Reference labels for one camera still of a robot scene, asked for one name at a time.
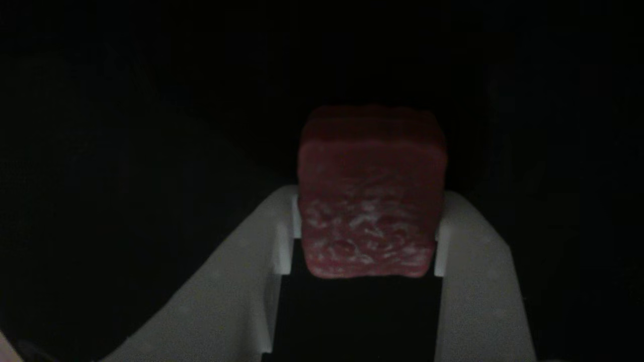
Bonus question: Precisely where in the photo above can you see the red-brown toy block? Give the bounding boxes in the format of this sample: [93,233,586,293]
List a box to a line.
[297,105,448,280]

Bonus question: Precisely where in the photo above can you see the black desk mat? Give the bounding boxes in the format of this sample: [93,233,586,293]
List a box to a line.
[0,0,644,362]

